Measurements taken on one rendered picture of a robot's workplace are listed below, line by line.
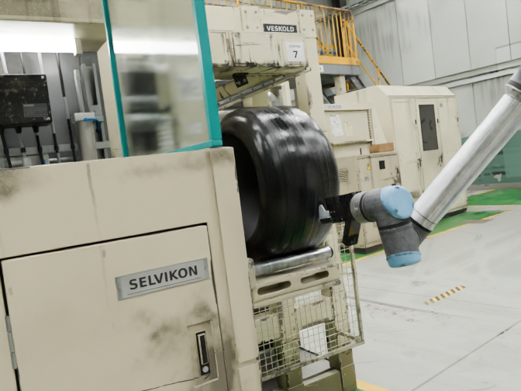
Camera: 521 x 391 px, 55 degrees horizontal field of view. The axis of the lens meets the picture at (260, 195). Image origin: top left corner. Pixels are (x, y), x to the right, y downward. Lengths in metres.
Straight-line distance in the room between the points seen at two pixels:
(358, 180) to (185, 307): 5.56
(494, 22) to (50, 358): 13.51
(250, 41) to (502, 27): 11.94
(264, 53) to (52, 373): 1.61
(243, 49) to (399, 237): 1.06
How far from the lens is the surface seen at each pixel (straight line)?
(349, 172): 6.36
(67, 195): 0.75
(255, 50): 2.09
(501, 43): 13.75
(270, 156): 1.55
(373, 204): 1.37
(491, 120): 1.47
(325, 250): 1.77
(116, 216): 0.77
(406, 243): 1.37
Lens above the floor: 1.22
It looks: 3 degrees down
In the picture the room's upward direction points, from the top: 7 degrees counter-clockwise
